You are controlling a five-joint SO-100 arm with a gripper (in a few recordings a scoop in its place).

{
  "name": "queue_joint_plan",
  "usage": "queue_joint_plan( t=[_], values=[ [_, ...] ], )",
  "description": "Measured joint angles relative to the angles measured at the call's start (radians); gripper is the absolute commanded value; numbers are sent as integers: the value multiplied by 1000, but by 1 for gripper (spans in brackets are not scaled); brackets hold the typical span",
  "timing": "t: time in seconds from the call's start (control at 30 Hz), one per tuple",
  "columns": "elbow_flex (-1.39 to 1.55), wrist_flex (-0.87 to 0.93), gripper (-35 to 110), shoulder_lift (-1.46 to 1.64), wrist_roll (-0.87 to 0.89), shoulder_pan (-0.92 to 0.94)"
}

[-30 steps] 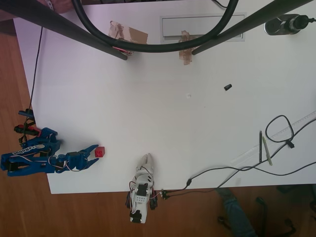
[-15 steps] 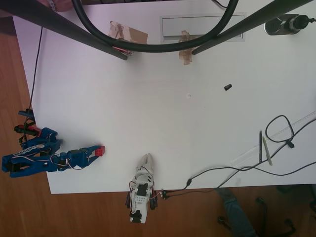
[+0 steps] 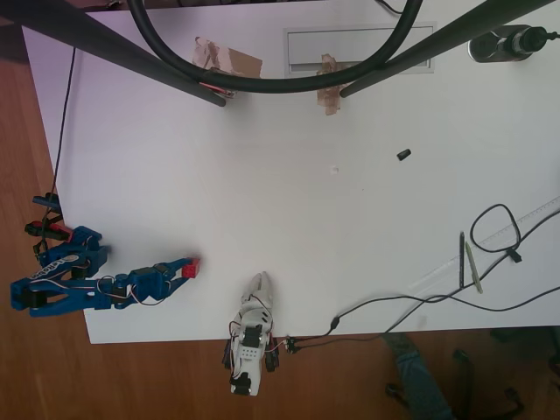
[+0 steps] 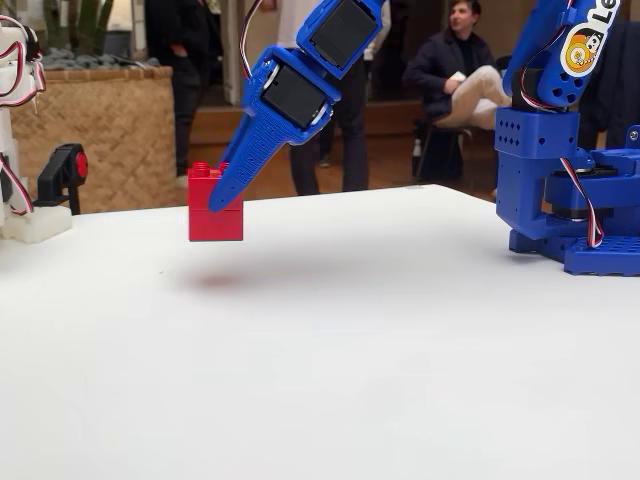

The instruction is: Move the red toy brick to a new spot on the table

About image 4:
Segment seated person in dark jacket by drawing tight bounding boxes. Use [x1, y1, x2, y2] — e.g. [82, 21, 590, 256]
[401, 0, 514, 132]

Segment red white base servo cable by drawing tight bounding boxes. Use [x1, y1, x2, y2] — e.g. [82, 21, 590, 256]
[558, 157, 606, 249]

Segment grey stones in planter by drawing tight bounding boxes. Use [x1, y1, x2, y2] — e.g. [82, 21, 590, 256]
[39, 47, 162, 71]

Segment black clamp with red knob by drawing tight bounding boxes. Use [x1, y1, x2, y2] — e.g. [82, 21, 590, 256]
[32, 143, 90, 216]

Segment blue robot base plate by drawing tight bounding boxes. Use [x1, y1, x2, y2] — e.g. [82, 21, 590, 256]
[508, 228, 640, 277]

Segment red white gripper servo cable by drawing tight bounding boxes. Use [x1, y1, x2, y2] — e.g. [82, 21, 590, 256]
[239, 0, 264, 80]

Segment person in black clothes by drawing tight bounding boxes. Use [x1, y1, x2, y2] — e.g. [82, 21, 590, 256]
[144, 0, 225, 187]

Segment green cactus plant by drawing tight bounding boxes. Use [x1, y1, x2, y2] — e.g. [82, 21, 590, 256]
[42, 0, 116, 56]

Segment black chair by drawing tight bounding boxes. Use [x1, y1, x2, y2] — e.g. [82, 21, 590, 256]
[413, 117, 479, 182]

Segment red lego block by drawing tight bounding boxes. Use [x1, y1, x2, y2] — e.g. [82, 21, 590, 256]
[187, 161, 245, 243]

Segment woven wicker planter box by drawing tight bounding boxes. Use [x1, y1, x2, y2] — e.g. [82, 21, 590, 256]
[9, 66, 177, 214]

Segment orange yellow round sticker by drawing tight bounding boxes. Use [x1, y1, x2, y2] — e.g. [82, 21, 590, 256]
[559, 0, 621, 77]

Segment person in white sweater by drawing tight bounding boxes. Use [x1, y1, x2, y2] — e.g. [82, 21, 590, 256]
[276, 0, 394, 197]

